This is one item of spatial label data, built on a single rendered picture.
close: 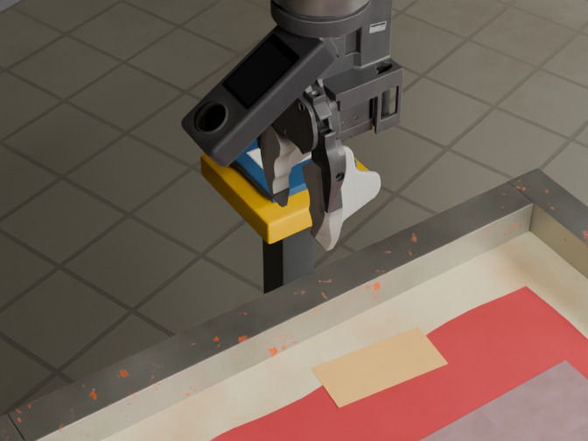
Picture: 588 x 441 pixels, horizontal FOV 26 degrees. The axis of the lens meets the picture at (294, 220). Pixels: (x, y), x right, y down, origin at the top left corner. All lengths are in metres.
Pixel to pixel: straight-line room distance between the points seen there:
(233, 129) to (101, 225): 1.78
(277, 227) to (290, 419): 0.24
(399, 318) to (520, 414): 0.14
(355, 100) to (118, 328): 1.57
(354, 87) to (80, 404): 0.33
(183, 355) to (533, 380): 0.29
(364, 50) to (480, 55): 2.24
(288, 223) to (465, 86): 1.86
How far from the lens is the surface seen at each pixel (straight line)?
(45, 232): 2.67
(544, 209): 1.19
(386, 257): 1.12
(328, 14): 0.87
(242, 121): 0.90
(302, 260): 1.34
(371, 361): 1.08
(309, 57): 0.90
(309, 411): 1.04
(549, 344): 1.11
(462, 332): 1.11
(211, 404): 1.05
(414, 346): 1.10
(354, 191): 0.98
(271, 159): 1.01
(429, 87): 3.04
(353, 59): 0.94
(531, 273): 1.17
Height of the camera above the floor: 1.75
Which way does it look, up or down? 41 degrees down
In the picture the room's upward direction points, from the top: straight up
